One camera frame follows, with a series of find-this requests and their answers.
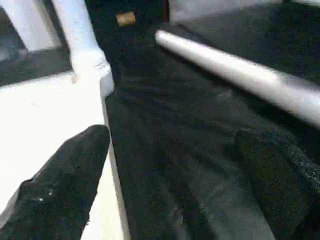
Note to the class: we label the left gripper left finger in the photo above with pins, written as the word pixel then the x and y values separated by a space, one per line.
pixel 55 190

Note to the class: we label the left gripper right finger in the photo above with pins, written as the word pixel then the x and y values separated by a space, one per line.
pixel 282 180

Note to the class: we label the white plastic table top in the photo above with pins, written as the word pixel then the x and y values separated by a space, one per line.
pixel 50 105

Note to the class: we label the white plastic table leg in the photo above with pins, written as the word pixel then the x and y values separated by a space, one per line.
pixel 77 32
pixel 237 72

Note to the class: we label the white cabinet with glass doors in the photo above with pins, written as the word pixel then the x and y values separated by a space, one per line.
pixel 32 22

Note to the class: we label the small tan block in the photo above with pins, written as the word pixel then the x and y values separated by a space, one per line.
pixel 125 18

